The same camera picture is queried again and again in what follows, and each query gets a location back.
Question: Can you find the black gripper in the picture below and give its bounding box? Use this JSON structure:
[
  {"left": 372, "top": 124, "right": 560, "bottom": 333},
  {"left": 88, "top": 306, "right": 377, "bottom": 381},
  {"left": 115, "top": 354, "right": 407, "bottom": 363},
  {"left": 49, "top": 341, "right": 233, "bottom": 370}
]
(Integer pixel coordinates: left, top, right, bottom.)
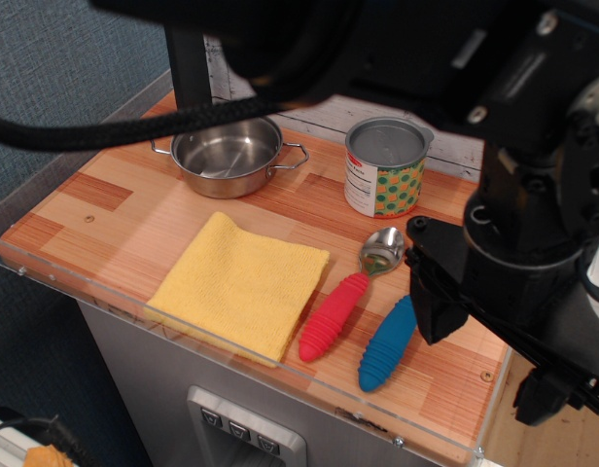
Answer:
[{"left": 405, "top": 195, "right": 599, "bottom": 426}]

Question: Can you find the small stainless steel pot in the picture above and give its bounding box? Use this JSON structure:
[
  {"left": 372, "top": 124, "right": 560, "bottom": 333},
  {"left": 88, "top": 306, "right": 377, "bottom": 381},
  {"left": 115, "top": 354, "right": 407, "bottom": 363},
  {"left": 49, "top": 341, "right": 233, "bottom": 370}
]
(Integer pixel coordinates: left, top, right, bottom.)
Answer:
[{"left": 151, "top": 117, "right": 310, "bottom": 199}]

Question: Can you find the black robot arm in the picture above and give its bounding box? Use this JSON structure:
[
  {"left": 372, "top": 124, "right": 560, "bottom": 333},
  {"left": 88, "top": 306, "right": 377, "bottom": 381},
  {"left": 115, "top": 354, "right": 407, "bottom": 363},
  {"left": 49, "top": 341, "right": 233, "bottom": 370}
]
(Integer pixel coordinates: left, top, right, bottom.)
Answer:
[{"left": 101, "top": 1, "right": 599, "bottom": 426}]

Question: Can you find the yellow dish towel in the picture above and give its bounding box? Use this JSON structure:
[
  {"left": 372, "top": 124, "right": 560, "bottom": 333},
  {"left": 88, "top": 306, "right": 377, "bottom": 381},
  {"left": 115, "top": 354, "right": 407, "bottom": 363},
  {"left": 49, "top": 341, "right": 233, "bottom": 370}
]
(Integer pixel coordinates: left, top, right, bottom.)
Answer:
[{"left": 144, "top": 212, "right": 330, "bottom": 368}]

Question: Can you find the toy food can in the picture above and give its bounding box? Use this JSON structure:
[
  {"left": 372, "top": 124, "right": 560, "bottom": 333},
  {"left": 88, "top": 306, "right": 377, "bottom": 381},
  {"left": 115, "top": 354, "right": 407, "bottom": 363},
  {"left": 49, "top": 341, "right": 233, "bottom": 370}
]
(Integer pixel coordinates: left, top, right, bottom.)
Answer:
[{"left": 344, "top": 117, "right": 434, "bottom": 219}]

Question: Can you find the silver button control panel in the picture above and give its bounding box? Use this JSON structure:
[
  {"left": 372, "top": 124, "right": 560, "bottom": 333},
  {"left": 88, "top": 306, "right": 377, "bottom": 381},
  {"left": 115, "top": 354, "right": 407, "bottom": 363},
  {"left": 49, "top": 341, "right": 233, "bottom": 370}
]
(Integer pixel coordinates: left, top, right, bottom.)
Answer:
[{"left": 187, "top": 385, "right": 308, "bottom": 466}]

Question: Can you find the orange object bottom left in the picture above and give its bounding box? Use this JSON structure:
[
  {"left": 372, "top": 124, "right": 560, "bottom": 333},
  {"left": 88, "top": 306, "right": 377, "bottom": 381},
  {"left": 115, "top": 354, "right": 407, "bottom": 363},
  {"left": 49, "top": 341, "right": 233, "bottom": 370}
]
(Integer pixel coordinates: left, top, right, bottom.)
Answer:
[{"left": 22, "top": 445, "right": 74, "bottom": 467}]

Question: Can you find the blue handled fork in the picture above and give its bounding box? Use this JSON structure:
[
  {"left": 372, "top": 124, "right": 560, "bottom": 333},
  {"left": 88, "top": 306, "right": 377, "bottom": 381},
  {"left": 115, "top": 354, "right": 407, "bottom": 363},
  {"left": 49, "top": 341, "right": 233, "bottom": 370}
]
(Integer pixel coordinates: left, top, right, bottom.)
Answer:
[{"left": 358, "top": 296, "right": 417, "bottom": 392}]

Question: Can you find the red handled spoon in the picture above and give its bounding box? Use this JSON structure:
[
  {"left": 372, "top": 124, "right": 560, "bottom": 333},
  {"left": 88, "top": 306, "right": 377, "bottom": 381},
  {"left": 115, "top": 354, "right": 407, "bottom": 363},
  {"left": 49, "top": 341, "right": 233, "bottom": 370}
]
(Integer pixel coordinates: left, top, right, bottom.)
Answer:
[{"left": 299, "top": 227, "right": 405, "bottom": 362}]

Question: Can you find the black vertical post left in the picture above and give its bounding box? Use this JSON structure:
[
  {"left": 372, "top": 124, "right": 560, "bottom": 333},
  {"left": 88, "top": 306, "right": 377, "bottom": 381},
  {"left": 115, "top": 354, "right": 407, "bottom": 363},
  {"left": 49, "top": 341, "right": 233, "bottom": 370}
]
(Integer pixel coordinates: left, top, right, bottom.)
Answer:
[{"left": 164, "top": 25, "right": 212, "bottom": 110}]

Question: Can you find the black braided cable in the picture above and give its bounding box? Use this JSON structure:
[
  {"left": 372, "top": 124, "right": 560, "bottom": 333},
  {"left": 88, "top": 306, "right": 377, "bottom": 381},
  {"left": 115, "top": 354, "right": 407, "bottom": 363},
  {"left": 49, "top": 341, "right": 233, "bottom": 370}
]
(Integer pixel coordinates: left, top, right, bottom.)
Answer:
[{"left": 0, "top": 94, "right": 291, "bottom": 152}]

